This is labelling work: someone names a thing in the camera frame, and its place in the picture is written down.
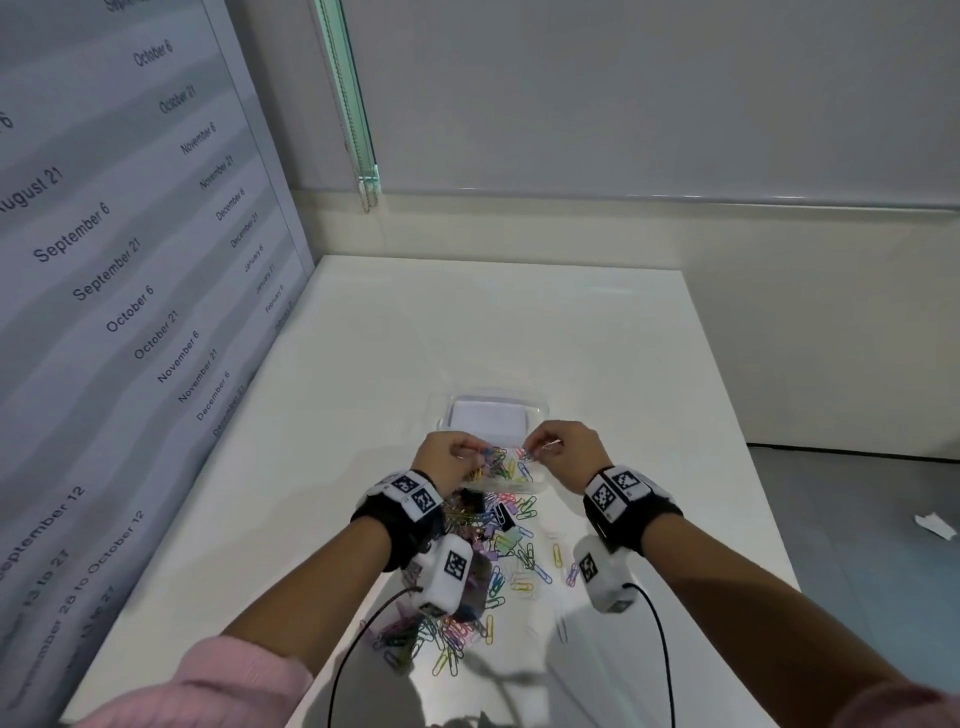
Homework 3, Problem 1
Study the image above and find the person's right hand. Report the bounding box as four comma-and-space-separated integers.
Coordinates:
522, 420, 613, 496

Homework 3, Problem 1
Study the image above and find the person's left hand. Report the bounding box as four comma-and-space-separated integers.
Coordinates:
410, 431, 489, 498

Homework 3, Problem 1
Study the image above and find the person's right forearm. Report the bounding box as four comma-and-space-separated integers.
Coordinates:
641, 511, 912, 710

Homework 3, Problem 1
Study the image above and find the person's left forearm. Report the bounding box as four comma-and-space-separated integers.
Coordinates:
219, 516, 393, 676

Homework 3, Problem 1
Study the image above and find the clear plastic box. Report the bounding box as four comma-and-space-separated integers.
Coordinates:
428, 389, 554, 498

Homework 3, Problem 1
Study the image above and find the black left wrist band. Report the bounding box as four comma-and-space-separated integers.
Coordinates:
349, 468, 446, 573

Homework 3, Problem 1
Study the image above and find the black wrist band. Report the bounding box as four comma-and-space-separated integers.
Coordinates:
349, 468, 446, 573
582, 465, 684, 557

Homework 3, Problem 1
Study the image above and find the pile of coloured paper clips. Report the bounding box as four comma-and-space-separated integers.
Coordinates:
360, 447, 580, 678

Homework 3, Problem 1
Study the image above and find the black right wrist band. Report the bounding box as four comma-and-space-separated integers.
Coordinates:
582, 465, 684, 557

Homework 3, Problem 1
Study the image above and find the pink left sleeve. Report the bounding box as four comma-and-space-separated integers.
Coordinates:
73, 635, 314, 728

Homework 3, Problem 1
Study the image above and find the pink sleeve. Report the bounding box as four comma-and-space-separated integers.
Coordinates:
831, 678, 960, 728
73, 635, 314, 728

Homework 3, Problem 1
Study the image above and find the green glass panel edge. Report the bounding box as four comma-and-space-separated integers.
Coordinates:
314, 0, 381, 213

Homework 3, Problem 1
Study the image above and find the grey calendar poster board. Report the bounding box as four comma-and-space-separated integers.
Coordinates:
0, 0, 317, 728

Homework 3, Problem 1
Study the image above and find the pink right sleeve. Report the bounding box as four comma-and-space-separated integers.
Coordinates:
831, 678, 960, 728

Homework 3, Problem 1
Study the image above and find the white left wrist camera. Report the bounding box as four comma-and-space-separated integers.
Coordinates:
408, 533, 476, 618

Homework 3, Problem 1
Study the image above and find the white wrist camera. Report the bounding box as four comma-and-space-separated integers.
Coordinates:
408, 533, 476, 618
573, 534, 638, 615

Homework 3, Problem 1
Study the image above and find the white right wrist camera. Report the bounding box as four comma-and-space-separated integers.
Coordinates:
573, 534, 638, 615

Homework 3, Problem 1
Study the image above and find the black left camera cable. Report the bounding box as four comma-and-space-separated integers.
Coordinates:
327, 585, 423, 728

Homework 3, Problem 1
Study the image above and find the black camera cable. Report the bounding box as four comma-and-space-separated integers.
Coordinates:
628, 582, 677, 728
327, 585, 423, 728

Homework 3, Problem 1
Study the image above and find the black right camera cable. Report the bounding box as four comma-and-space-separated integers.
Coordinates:
628, 582, 677, 728

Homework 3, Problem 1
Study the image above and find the black floor cable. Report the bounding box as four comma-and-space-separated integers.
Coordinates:
748, 441, 960, 460

